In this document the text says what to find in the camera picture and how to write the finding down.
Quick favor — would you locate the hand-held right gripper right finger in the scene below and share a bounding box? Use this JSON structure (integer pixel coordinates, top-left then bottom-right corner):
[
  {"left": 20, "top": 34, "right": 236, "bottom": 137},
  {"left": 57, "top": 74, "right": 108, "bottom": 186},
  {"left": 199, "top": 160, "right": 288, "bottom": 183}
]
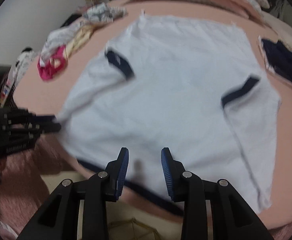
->
[{"left": 160, "top": 147, "right": 274, "bottom": 240}]

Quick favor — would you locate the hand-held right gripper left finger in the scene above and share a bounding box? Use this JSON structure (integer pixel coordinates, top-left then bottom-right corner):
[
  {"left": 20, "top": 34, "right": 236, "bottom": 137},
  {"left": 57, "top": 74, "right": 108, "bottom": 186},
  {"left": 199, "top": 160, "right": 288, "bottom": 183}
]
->
[{"left": 17, "top": 147, "right": 130, "bottom": 240}]

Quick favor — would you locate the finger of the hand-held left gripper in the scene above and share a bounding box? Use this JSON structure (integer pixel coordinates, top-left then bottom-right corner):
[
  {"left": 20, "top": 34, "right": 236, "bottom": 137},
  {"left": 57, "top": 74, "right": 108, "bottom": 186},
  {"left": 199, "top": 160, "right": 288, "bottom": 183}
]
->
[
  {"left": 29, "top": 114, "right": 58, "bottom": 123},
  {"left": 35, "top": 123, "right": 62, "bottom": 135}
]

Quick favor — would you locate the white t-shirt navy trim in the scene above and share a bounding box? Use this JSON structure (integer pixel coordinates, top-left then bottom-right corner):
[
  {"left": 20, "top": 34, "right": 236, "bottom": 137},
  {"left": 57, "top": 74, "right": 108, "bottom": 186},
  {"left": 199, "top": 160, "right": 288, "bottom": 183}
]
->
[{"left": 55, "top": 14, "right": 282, "bottom": 217}]

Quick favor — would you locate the pink fluffy rug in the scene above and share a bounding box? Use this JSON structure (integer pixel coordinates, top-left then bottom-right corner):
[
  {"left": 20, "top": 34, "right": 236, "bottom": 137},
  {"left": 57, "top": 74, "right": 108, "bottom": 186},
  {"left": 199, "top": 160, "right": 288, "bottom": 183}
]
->
[{"left": 0, "top": 137, "right": 81, "bottom": 233}]

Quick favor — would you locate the pink and cream garment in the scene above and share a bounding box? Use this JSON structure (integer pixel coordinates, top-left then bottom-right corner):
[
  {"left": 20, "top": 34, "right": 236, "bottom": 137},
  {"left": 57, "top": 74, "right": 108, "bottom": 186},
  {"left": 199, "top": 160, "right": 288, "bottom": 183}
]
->
[{"left": 37, "top": 24, "right": 96, "bottom": 82}]

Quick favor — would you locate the white patterned cloth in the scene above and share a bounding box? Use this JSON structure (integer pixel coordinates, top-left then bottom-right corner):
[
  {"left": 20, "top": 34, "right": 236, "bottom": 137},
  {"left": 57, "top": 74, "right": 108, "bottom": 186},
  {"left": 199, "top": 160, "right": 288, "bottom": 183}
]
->
[{"left": 11, "top": 47, "right": 38, "bottom": 90}]

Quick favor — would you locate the light grey garment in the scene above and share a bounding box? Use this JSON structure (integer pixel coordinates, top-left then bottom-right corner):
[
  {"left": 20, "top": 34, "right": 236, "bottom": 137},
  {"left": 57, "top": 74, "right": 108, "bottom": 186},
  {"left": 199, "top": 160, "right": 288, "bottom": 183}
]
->
[{"left": 41, "top": 20, "right": 80, "bottom": 58}]

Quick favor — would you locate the grey printed garment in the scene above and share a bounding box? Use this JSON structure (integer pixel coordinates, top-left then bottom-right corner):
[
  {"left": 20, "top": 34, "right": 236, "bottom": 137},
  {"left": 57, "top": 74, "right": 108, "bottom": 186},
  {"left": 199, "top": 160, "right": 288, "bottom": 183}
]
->
[{"left": 82, "top": 2, "right": 111, "bottom": 23}]

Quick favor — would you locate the pink bed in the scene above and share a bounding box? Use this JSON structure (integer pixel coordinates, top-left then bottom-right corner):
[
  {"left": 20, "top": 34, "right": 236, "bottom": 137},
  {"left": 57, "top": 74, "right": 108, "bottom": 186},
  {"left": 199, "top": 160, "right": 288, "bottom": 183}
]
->
[{"left": 11, "top": 0, "right": 292, "bottom": 233}]

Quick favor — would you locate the small patterned garment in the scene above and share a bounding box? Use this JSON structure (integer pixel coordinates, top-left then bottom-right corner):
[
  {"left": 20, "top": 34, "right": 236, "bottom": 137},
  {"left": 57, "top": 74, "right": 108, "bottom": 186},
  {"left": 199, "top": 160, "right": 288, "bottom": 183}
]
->
[{"left": 106, "top": 4, "right": 128, "bottom": 19}]

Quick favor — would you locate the pale pink pillow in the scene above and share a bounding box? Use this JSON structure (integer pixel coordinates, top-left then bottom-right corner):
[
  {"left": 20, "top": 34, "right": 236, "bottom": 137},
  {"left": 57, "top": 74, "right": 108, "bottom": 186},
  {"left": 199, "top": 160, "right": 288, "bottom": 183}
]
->
[{"left": 261, "top": 10, "right": 292, "bottom": 53}]

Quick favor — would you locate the gold wire basket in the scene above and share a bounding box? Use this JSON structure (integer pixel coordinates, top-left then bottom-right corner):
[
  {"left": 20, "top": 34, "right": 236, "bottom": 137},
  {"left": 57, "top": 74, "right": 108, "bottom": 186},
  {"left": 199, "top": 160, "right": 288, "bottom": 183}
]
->
[{"left": 108, "top": 218, "right": 163, "bottom": 240}]

